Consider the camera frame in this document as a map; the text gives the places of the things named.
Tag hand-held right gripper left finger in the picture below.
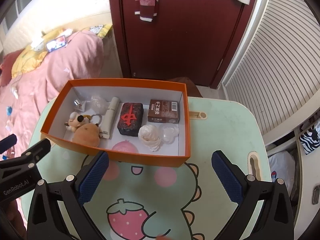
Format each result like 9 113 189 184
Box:
26 151 110 240

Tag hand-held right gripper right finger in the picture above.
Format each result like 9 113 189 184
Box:
211 150 294 240

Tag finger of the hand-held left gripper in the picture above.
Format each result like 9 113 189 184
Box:
0 138 52 170
0 134 17 154

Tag brown plush toy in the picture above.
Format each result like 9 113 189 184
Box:
72 123 101 147

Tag pig figurine keychain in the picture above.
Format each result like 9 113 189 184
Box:
64 112 103 132

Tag orange cardboard box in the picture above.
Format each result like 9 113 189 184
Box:
40 78 192 168

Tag cream tube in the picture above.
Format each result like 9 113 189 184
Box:
99 97 121 140

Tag dark block with red mark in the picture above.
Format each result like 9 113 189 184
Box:
117 102 144 137

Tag white paper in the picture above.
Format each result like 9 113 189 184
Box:
138 124 162 153

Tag clear plastic cup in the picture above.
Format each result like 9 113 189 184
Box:
160 124 180 144

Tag bubble wrap bundle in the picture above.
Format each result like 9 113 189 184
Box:
90 95 109 114

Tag brown card box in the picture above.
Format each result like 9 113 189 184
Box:
147 99 180 124

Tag person's left forearm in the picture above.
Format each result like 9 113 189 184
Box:
0 200 28 240

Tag green cartoon desktop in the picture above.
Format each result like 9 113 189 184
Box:
20 96 273 240

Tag pink round pouch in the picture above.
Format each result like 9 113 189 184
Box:
112 141 139 153

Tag white plastic bag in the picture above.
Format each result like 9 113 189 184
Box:
267 150 295 183

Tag dark red pillow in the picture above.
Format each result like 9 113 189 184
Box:
0 50 24 87

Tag yellow pillow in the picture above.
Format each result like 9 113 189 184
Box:
11 25 73 78

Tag zebra print bag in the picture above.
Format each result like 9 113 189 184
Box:
299 126 320 155

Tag dark brown seat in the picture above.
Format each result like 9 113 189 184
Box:
166 77 203 98

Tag white tissue pack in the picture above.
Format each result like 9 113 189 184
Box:
30 39 47 52

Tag smartphone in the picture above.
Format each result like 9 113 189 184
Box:
46 35 68 52

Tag white louvered door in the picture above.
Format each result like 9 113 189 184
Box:
221 0 320 140

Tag cream quilted headboard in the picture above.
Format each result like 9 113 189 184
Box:
0 0 112 55

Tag yellow patterned cloth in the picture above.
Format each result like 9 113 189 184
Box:
89 24 113 38

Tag dark red door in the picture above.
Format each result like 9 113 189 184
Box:
108 0 260 88

